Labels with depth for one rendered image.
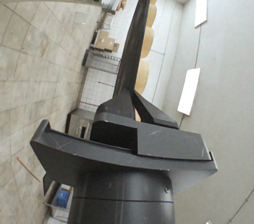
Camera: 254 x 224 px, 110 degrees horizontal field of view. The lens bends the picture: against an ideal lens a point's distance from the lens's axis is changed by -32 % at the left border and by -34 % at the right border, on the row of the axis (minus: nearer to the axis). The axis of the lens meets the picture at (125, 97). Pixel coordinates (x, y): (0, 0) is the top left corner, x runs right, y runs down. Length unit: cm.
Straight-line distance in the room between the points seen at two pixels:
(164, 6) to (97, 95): 446
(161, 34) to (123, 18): 153
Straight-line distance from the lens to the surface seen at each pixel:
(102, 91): 453
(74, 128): 385
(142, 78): 16
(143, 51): 19
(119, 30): 493
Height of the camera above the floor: 98
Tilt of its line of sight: 7 degrees up
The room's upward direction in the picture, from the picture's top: 105 degrees clockwise
